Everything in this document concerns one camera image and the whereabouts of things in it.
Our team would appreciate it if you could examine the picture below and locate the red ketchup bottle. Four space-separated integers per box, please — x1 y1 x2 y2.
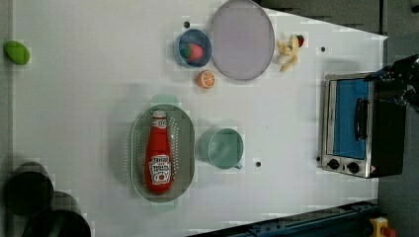
144 110 173 195

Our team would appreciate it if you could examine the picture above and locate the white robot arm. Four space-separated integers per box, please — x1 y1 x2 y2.
364 54 419 112

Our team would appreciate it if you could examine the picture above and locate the green oval strainer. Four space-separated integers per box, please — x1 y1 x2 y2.
128 95 195 203

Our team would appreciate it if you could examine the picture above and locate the green metal cup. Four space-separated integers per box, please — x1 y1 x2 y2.
197 126 244 170

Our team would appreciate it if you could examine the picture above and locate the orange slice toy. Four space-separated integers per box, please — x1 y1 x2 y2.
197 70 215 89

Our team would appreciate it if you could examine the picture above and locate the red strawberry in bowl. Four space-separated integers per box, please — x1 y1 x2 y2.
183 43 204 62

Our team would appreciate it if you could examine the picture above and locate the blue bowl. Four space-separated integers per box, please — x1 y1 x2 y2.
174 29 212 68

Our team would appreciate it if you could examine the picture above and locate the grey round plate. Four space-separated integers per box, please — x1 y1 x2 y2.
210 0 275 80

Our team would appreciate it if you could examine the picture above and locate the peeled banana toy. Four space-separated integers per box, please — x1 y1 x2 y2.
277 36 299 72

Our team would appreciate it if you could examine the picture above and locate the small red strawberry toy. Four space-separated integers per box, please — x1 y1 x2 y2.
296 35 304 47

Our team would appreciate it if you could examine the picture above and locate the black toaster oven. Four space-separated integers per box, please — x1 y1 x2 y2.
318 73 406 179

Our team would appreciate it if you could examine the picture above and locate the black cylinder cup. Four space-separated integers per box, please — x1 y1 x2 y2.
22 192 92 237
3 162 54 216

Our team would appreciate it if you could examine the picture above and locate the yellow red clamp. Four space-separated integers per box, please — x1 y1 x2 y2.
370 217 398 237

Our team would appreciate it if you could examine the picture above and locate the green lime toy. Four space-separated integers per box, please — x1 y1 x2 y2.
4 40 31 65

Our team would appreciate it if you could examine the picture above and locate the blue metal frame rail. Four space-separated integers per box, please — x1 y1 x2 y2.
189 201 380 237

